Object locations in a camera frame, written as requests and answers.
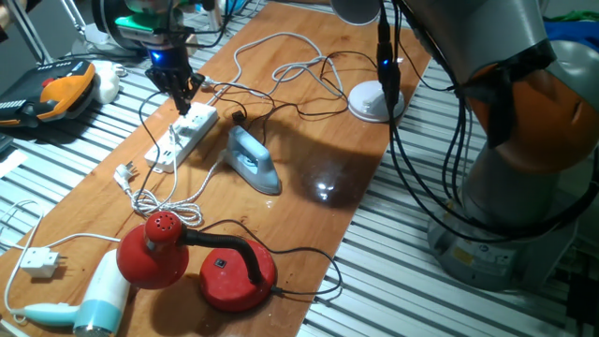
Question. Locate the blue plastic bag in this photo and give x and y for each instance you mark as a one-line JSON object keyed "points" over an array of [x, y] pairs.
{"points": [[573, 33]]}

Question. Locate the white blue hair dryer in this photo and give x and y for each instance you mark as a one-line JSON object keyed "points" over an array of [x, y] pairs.
{"points": [[100, 299]]}

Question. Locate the red desk lamp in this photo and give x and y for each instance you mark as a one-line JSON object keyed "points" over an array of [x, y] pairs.
{"points": [[154, 257]]}

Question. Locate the white rounded lump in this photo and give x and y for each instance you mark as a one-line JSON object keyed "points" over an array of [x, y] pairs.
{"points": [[107, 84]]}

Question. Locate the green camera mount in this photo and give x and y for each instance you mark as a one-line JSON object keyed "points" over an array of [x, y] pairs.
{"points": [[140, 25]]}

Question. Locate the light blue travel iron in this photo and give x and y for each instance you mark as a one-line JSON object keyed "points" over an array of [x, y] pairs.
{"points": [[255, 164]]}

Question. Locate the black orange teach pendant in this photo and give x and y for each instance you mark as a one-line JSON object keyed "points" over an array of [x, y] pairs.
{"points": [[61, 91]]}

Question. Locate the light wooden post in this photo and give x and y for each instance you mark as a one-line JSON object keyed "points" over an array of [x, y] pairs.
{"points": [[214, 16]]}

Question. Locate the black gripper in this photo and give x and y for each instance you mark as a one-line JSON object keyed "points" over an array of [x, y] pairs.
{"points": [[170, 70]]}

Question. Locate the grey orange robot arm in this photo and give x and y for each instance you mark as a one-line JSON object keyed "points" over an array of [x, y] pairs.
{"points": [[491, 37]]}

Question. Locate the white square plug adapter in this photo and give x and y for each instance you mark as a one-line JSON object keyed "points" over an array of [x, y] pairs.
{"points": [[37, 263]]}

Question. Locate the blue white plastic object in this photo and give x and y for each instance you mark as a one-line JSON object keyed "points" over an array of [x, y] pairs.
{"points": [[231, 4]]}

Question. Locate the grey metal stand leg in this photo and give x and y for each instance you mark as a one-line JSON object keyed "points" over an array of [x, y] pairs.
{"points": [[72, 16], [28, 32]]}

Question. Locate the orange wooden board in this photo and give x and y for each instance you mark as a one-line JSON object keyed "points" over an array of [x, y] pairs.
{"points": [[318, 154]]}

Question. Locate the black filament spool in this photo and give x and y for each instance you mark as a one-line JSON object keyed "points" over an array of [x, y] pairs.
{"points": [[98, 19]]}

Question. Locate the white power strip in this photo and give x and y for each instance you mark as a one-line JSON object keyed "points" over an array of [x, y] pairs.
{"points": [[187, 136]]}

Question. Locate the white cylindrical device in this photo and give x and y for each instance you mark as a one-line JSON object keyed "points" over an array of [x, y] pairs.
{"points": [[355, 11]]}

